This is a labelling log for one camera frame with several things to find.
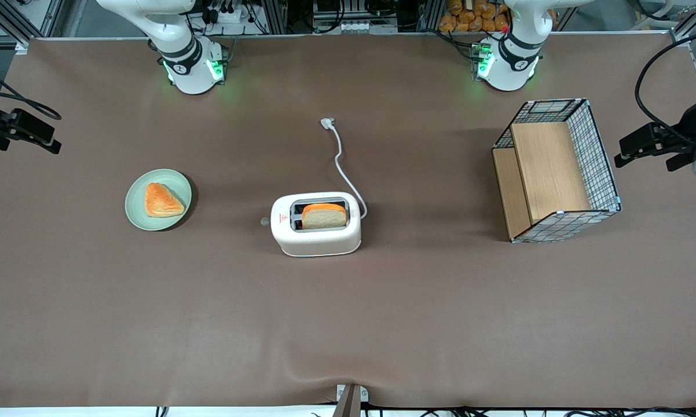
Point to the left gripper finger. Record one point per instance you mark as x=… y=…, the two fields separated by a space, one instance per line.
x=643 y=139
x=643 y=156

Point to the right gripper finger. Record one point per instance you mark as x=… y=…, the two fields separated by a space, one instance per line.
x=35 y=124
x=41 y=142

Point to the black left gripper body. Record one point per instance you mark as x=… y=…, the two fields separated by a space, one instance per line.
x=689 y=124

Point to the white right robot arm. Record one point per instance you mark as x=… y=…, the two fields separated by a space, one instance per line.
x=186 y=55

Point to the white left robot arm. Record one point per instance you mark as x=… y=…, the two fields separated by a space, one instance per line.
x=513 y=58

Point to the white two-slot toaster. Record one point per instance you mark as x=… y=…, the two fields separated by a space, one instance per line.
x=316 y=240

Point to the pale green plate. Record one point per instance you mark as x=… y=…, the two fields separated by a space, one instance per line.
x=136 y=211

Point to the triangular orange pastry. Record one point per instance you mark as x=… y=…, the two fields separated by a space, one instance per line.
x=161 y=201

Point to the bag of orange buns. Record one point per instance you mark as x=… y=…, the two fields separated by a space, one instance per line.
x=469 y=17

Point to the white power strip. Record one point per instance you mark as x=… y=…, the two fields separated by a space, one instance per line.
x=229 y=15

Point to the toast bread slice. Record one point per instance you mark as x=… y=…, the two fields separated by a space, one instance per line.
x=323 y=219

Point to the brown table cover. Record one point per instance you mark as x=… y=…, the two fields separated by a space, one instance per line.
x=348 y=324

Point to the aluminium frame post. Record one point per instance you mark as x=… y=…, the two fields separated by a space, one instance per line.
x=689 y=20
x=12 y=23

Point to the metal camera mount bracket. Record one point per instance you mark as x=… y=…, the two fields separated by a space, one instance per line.
x=351 y=399

